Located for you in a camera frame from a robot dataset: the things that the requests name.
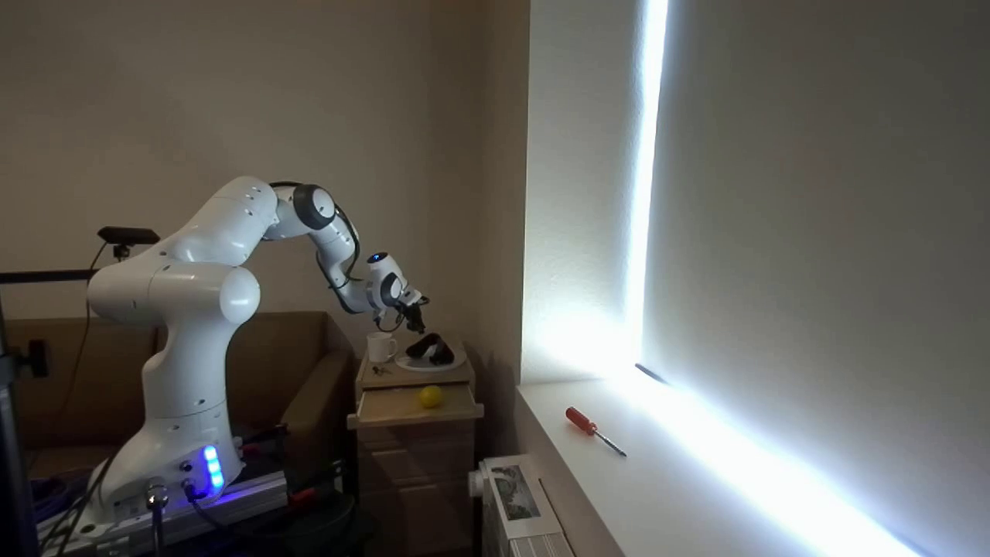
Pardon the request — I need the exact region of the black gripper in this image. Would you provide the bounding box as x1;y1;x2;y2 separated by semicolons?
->
379;291;427;331

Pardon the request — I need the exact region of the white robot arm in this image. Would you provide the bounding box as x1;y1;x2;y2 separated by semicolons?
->
88;178;427;512

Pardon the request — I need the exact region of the white round tray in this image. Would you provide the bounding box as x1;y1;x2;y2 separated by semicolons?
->
395;347;466;375

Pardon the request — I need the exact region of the white cup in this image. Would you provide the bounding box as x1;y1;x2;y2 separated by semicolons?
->
365;331;400;365

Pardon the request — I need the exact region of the yellow ball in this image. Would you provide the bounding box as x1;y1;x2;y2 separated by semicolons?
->
417;388;445;408

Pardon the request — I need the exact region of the wooden cabinet stand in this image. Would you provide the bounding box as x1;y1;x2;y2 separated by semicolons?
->
347;360;487;557

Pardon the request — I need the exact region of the white radiator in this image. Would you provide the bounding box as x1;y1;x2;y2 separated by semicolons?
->
471;456;577;557

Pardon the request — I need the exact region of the left roller blind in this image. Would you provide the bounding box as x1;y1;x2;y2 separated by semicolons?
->
521;0;642;385

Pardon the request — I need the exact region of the roller blind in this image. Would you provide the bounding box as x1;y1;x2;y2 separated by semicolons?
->
521;0;642;385
643;0;990;557

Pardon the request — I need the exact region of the brown cardboard box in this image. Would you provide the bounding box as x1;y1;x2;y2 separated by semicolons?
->
6;312;357;483

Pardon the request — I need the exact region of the black horizontal bar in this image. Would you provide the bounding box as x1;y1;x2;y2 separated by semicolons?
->
0;269;96;286

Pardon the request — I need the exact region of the right roller blind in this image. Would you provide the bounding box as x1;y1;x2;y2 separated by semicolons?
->
643;0;990;557

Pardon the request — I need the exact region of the red handled screwdriver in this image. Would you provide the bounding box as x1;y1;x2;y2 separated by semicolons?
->
562;407;627;458

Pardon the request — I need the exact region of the robot base plate with lights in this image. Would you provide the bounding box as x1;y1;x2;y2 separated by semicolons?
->
38;447;288;557

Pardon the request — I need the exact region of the black camera on stand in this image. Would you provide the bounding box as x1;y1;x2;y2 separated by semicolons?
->
99;226;159;259

